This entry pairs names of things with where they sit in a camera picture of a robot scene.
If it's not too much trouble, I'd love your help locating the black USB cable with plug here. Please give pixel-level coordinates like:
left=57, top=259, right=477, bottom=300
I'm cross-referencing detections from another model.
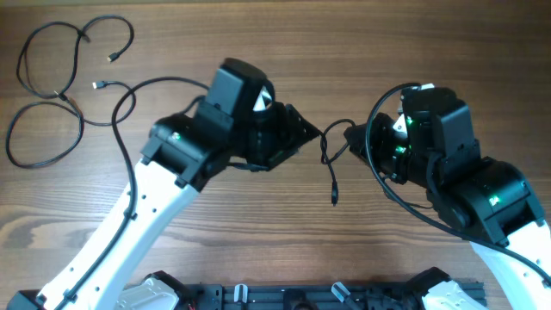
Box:
left=15, top=15, right=135, bottom=100

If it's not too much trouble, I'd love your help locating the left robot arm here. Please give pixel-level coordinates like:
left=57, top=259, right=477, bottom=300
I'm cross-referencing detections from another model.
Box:
left=9, top=58, right=319, bottom=309

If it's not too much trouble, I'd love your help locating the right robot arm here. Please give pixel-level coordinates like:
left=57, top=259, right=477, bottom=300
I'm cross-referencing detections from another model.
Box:
left=344, top=83, right=550, bottom=309

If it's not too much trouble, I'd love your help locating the right camera black cable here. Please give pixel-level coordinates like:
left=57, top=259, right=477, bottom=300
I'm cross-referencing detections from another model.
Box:
left=364, top=81, right=551, bottom=288

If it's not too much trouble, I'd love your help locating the camera black cable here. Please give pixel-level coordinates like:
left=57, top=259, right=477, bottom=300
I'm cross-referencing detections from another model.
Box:
left=51, top=76, right=212, bottom=310
left=364, top=81, right=551, bottom=288

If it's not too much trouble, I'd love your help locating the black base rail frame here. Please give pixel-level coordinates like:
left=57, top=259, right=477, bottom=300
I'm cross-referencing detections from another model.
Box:
left=183, top=282, right=421, bottom=310

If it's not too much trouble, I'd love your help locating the left camera black cable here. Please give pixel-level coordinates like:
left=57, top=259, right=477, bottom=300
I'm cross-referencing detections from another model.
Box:
left=51, top=76, right=212, bottom=310

